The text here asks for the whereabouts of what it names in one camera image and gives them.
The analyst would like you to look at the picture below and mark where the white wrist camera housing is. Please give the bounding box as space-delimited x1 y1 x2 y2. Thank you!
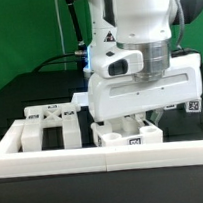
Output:
92 49 144 79

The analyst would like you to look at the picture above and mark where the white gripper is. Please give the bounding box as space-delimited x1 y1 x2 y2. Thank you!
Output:
87 53 203 126

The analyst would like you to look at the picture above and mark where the white marker sheet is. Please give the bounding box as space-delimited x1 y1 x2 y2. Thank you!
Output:
71 92 89 106

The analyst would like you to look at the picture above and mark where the white chair seat part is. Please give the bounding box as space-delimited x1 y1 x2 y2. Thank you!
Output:
91 115 163 147

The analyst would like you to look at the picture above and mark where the white tagged cube far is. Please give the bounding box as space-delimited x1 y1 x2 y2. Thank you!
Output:
184 99 202 113

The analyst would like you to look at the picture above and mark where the white chair back part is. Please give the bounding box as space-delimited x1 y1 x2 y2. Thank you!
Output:
21 102 82 152

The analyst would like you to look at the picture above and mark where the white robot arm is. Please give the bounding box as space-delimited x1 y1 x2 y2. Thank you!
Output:
87 0 203 122

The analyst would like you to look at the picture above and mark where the white U-shaped obstacle frame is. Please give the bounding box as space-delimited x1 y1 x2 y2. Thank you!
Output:
0 119 203 178

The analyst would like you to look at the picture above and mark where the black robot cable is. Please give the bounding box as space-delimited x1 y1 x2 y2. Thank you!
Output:
25 0 91 74

